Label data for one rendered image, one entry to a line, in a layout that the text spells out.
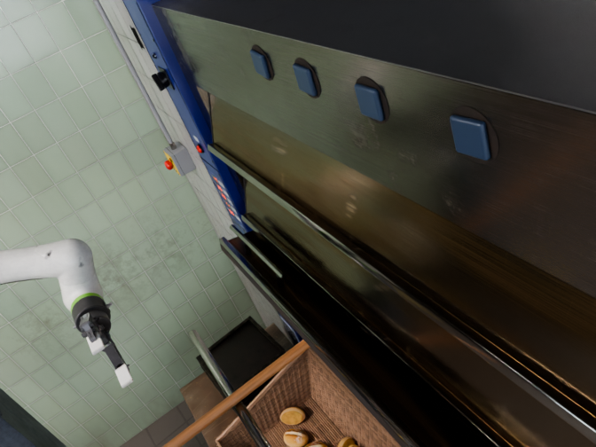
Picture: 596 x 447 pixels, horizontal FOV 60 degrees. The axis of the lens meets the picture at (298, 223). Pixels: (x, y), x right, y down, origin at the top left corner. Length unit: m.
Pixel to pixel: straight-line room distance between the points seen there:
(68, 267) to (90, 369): 1.41
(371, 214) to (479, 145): 0.37
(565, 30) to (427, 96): 0.15
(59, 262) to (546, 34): 1.28
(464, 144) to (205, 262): 2.28
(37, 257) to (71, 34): 1.01
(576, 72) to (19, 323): 2.46
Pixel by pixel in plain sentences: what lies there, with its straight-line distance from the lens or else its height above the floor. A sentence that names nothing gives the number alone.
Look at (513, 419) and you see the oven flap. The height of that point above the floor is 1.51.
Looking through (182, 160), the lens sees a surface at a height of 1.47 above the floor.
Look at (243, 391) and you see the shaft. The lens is 1.50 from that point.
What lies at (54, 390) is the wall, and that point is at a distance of 2.93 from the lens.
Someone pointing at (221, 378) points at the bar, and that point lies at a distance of 1.60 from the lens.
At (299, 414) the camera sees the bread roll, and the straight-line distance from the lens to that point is 2.09.
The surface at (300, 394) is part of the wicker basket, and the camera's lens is 2.14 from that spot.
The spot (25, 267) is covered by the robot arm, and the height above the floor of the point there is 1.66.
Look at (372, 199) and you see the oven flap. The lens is 0.88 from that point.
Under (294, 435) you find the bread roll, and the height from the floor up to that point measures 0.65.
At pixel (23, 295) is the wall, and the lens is 2.60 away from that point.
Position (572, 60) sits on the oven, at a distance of 0.55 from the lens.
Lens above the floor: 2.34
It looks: 36 degrees down
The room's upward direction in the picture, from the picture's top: 22 degrees counter-clockwise
